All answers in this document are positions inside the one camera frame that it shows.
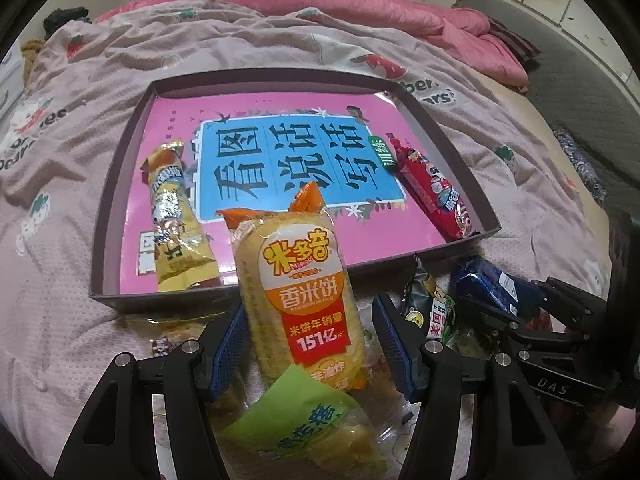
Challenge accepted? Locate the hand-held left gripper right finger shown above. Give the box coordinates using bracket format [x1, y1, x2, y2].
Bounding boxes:
[371, 292, 583, 480]

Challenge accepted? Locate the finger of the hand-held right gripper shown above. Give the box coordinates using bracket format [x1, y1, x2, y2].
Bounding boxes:
[530, 277, 612, 333]
[457, 296, 532, 335]

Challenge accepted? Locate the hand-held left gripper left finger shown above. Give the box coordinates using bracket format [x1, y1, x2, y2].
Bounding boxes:
[57, 307, 248, 480]

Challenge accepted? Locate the dark blue snack packet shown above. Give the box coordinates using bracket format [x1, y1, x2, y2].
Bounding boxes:
[452, 256, 548, 321]

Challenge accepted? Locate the black cartoon snack packet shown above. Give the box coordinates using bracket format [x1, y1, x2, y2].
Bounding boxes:
[400, 255, 466, 356]

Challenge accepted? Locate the yellow orange rice cracker packet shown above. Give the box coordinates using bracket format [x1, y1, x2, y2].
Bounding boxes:
[216, 180, 371, 396]

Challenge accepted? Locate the dark purple cardboard box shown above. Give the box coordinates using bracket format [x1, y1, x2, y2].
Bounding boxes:
[89, 67, 502, 313]

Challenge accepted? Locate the light green snack packet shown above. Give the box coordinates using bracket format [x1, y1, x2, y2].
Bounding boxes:
[215, 364, 391, 480]

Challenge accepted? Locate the clear packet with green label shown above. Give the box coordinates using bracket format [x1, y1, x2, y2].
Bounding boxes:
[447, 327, 498, 362]

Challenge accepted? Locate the dark patterned cloth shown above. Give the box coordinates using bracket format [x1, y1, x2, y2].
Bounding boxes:
[552, 127, 608, 206]

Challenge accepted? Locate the red snack packet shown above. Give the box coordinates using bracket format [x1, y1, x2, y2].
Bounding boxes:
[392, 135, 476, 240]

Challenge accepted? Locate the yellow snack packet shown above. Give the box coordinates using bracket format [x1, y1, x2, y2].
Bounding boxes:
[139, 141, 221, 293]

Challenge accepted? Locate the pink picture book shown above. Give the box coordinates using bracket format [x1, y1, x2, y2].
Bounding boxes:
[120, 91, 453, 293]

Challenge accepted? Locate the grey headboard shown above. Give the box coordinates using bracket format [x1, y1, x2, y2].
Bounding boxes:
[452, 0, 640, 221]

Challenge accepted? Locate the printed strawberry blanket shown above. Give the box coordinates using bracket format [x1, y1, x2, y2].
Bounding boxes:
[0, 0, 621, 480]

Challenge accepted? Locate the dark striped pillow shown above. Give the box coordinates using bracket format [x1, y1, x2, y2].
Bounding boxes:
[487, 17, 543, 63]

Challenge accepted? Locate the pink quilt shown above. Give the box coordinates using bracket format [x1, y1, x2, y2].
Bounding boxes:
[92, 0, 531, 96]

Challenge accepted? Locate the brown woven item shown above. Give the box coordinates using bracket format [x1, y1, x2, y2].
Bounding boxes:
[20, 37, 46, 61]

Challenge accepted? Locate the pile of dark clothes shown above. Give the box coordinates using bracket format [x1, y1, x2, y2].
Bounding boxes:
[42, 6, 91, 36]

